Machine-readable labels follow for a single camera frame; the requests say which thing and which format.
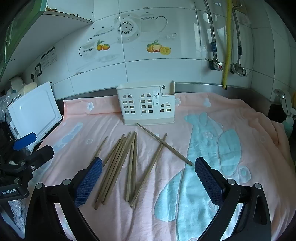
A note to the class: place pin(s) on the printed wall label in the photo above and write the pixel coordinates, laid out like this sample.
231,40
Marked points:
49,57

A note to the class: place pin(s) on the black wall socket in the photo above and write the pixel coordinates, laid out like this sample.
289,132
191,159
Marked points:
38,69

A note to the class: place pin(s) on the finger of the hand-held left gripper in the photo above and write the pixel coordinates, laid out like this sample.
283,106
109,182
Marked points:
39,155
25,140

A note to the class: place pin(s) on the green wall cabinet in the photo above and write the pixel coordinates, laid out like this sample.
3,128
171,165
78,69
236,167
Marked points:
18,27

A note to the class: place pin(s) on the white paper roll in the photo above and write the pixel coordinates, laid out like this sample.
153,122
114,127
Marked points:
16,83

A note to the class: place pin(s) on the metal faucet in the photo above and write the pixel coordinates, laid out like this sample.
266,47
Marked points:
283,97

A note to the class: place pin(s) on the grey checked cloth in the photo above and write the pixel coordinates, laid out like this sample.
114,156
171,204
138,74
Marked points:
17,217

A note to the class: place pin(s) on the beige container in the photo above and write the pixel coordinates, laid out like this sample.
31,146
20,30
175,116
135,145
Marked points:
27,88

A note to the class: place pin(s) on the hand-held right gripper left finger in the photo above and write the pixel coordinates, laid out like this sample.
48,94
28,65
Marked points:
89,180

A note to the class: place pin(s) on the metal valve with red knob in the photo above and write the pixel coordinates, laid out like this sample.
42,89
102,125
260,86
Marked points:
217,66

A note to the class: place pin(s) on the white appliance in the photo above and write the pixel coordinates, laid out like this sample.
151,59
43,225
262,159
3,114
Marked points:
34,111

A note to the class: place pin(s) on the clear plastic bag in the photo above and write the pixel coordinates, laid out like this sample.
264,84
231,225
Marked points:
8,104

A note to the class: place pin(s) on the pile of wooden chopsticks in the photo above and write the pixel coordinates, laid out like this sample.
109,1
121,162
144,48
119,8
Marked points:
116,162

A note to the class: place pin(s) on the white plastic chopstick holder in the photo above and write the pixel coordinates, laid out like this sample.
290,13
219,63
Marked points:
137,104

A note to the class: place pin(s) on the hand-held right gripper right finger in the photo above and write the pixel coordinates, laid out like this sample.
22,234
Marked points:
208,183

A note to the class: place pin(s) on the pink patterned towel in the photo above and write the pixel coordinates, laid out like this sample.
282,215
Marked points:
92,120

